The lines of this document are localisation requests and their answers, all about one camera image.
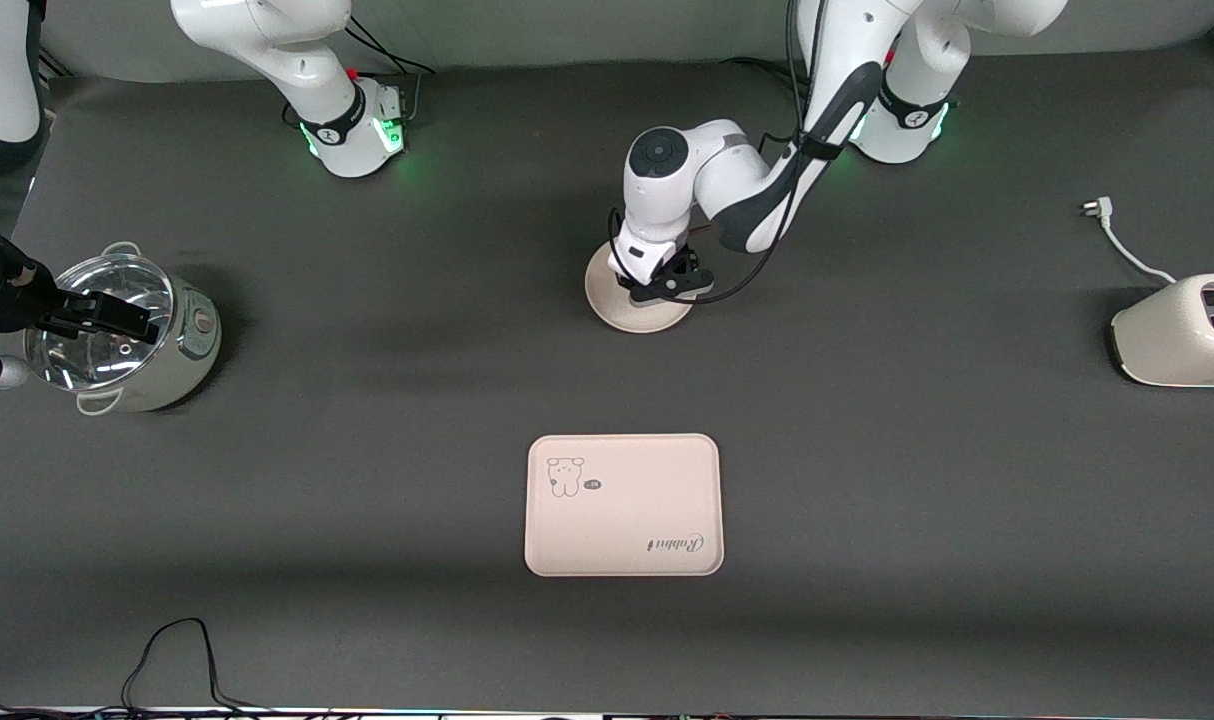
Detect round beige plate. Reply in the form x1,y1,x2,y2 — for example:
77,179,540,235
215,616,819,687
584,240,695,334

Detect beige rabbit print tray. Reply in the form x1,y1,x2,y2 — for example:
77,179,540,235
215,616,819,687
524,433,725,578

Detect glass pot lid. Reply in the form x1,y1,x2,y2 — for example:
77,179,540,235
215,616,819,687
24,255,176,391

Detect cream electric cooking pot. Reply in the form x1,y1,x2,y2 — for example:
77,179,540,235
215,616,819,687
24,242,223,416

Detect dark grey table mat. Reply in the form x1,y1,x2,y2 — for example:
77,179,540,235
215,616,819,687
0,40,1214,716

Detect cream toaster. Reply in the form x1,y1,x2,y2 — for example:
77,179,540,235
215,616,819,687
1107,272,1214,389

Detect black left base cables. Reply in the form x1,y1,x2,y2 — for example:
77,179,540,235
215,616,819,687
722,55,803,81

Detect black base cables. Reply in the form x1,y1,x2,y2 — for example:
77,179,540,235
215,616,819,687
345,15,436,126
722,55,803,81

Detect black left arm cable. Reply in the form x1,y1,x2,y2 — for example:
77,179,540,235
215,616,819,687
607,0,830,305

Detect black right base cables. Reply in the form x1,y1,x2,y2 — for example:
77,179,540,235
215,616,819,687
345,15,436,126

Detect thin black loose cable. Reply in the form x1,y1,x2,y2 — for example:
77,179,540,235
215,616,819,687
0,618,273,720

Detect white toaster power cord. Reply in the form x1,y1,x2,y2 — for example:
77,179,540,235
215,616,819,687
1081,197,1180,285

